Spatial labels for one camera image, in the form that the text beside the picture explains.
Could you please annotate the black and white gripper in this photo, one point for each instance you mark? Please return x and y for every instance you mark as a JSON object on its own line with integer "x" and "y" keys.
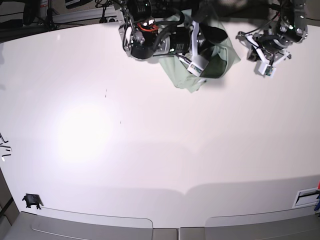
{"x": 204, "y": 40}
{"x": 265, "y": 48}

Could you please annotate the light green T-shirt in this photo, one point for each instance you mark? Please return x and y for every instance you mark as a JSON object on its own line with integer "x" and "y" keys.
{"x": 223, "y": 58}

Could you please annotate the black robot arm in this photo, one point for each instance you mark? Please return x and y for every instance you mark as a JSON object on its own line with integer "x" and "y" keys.
{"x": 289, "y": 22}
{"x": 167, "y": 28}

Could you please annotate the grey chair right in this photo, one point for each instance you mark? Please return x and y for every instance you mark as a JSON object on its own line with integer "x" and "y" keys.
{"x": 294, "y": 224}

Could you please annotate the grey chair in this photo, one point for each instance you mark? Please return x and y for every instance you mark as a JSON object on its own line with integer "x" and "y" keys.
{"x": 29, "y": 226}
{"x": 294, "y": 224}

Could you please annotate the black table clamp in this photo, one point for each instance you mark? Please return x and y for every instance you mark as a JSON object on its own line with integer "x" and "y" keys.
{"x": 32, "y": 200}

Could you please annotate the grey chair left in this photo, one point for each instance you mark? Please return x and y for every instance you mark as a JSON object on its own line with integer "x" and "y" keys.
{"x": 29, "y": 226}

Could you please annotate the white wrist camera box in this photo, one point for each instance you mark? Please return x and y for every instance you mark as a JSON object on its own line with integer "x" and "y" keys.
{"x": 197, "y": 65}
{"x": 265, "y": 69}

